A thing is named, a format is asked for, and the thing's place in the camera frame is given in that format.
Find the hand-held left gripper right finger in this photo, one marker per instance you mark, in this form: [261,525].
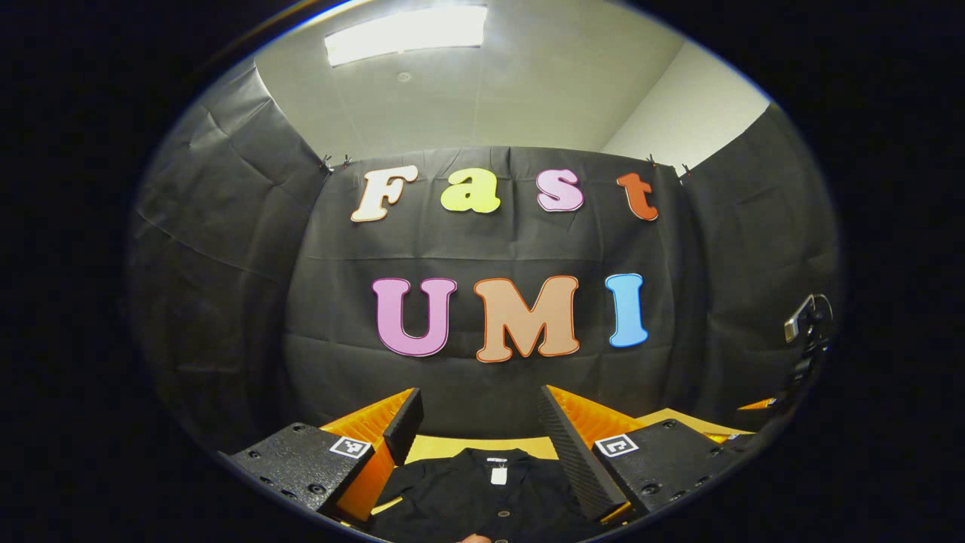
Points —
[577,460]

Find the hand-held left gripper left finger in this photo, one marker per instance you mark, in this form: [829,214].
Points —
[403,426]

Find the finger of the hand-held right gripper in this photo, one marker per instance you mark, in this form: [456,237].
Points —
[758,405]

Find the black button shirt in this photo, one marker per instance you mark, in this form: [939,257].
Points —
[467,505]

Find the black backdrop cloth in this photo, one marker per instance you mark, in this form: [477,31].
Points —
[467,241]

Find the ceiling light panel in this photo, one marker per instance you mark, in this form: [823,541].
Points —
[407,34]

